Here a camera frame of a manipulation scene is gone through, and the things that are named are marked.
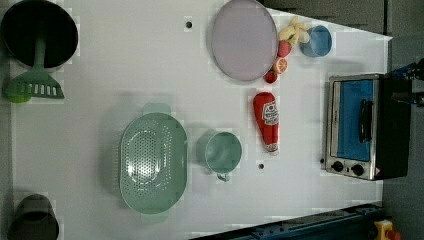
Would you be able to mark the green oval strainer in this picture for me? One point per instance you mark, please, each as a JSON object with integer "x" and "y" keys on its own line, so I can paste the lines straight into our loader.
{"x": 153, "y": 161}

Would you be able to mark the dark grey cup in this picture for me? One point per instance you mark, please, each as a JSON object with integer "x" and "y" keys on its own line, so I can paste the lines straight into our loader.
{"x": 34, "y": 219}

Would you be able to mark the lavender round plate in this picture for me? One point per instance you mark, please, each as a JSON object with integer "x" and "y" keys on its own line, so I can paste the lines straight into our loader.
{"x": 244, "y": 40}

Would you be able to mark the yellow red emergency button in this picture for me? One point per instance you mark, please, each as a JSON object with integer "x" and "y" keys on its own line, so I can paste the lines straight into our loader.
{"x": 385, "y": 231}

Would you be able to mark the black round pan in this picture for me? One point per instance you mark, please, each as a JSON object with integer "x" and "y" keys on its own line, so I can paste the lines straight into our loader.
{"x": 22, "y": 24}

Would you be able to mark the red plush strawberry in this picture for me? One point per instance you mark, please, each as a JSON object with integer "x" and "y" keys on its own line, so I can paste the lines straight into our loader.
{"x": 284, "y": 49}

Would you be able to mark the yellow plush banana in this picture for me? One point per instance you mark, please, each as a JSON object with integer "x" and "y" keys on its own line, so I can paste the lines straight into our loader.
{"x": 295, "y": 32}

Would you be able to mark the blue metal rail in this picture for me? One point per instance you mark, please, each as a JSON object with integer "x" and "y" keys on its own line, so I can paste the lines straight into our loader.
{"x": 353, "y": 223}

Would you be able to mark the silver toaster oven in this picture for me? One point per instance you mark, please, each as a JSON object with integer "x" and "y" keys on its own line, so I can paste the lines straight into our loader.
{"x": 368, "y": 131}

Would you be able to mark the green slotted spatula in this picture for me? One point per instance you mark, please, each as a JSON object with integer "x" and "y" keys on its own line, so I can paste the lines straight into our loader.
{"x": 36, "y": 82}

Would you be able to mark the blue cup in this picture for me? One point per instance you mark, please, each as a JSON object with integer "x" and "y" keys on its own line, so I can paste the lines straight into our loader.
{"x": 319, "y": 44}

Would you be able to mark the red plush ketchup bottle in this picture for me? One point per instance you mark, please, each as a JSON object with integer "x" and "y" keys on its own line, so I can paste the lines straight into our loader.
{"x": 267, "y": 119}

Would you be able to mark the green measuring cup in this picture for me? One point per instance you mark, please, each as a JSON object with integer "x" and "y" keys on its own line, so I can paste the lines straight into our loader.
{"x": 219, "y": 152}

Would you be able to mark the orange slice toy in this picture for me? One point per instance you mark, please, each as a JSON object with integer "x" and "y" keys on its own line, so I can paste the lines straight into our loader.
{"x": 280, "y": 65}

